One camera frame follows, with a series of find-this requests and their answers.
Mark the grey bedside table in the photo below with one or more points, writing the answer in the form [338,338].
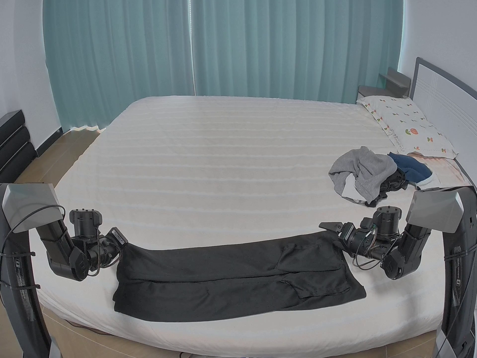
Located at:
[387,84]

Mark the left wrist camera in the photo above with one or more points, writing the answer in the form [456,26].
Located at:
[98,217]

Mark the black T-shirt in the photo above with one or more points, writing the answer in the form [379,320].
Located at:
[223,274]

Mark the black chest of drawers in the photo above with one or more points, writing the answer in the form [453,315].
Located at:
[15,140]

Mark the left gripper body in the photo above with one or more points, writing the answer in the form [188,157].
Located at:
[113,246]

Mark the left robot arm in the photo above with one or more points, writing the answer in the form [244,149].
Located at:
[29,203]

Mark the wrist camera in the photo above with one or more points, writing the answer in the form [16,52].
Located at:
[98,217]
[367,225]

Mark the pile of clothes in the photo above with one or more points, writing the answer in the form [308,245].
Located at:
[369,166]

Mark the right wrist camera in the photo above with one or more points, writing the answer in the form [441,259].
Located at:
[367,225]

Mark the bed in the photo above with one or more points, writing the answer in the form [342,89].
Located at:
[231,155]

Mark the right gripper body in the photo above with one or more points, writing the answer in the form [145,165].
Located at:
[354,241]

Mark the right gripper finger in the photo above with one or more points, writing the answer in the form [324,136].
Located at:
[333,226]

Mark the blue-green curtain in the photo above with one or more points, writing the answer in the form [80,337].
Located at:
[119,47]
[294,32]

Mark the white printed pillow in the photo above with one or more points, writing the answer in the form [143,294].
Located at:
[406,121]

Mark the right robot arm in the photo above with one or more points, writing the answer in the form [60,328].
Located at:
[436,207]

